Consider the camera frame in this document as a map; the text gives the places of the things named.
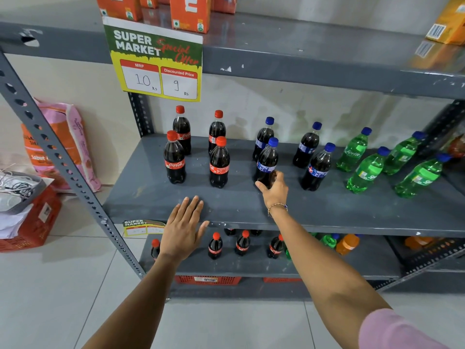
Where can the person's right hand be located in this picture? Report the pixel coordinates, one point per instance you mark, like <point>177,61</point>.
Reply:
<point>278,194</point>

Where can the person's left hand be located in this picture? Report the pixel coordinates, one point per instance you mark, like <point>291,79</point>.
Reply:
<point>180,236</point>

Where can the person's right thumb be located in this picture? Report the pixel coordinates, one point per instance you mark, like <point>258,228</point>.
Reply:
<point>261,187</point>

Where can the person's left little finger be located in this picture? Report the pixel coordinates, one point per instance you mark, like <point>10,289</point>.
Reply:
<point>173,216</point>

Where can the person's left middle finger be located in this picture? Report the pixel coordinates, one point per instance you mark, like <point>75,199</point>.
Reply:
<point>191,210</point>

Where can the person's left thumb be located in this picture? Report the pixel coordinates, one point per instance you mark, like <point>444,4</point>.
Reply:
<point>203,230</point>

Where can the blue-capped cola bottle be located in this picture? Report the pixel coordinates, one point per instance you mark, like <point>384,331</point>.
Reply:
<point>267,159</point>
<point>316,168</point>
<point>307,145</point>
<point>263,136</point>

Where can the person's right forearm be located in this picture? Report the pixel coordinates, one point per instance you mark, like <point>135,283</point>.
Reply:
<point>319,272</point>

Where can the person's left forearm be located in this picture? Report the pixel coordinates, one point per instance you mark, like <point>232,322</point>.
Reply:
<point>141,305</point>

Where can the red-capped cola bottle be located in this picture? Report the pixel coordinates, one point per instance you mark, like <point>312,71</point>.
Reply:
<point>217,129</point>
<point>155,248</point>
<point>174,159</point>
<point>182,129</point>
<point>215,247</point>
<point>219,165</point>
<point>242,245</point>
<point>275,247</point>

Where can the small price sign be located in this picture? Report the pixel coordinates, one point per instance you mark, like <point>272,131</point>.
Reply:
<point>143,228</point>

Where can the red plastic crate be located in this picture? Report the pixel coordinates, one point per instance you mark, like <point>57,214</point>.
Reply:
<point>281,280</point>
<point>207,280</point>

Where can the grey metal shelf rack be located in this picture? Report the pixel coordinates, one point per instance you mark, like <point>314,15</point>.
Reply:
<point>327,207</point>

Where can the green soda bottle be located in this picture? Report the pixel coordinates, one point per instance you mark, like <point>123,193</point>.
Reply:
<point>367,172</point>
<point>328,241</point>
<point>419,176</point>
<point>353,150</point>
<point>401,154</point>

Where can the orange soda bottle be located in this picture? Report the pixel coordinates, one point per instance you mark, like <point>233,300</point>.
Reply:
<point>347,245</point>
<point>417,242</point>

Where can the pink orange sack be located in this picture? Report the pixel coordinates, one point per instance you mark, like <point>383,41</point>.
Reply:
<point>72,141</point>

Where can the red cardboard box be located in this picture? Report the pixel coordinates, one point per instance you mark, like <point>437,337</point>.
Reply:
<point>40,225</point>

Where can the green yellow price sign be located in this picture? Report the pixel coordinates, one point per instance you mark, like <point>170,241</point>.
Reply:
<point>154,65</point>

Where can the white plastic bag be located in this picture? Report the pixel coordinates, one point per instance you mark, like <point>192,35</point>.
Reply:
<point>14,199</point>

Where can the orange carton box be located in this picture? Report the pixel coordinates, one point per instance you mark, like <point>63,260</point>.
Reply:
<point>149,1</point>
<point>189,12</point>
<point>118,7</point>
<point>223,4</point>

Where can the pink sleeve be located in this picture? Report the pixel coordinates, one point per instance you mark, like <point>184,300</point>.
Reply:
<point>396,332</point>

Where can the dark red-labelled bottle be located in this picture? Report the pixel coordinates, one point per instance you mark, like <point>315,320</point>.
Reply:
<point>457,147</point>

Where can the yellow carton box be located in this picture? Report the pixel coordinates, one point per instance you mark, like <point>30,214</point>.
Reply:
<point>448,25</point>

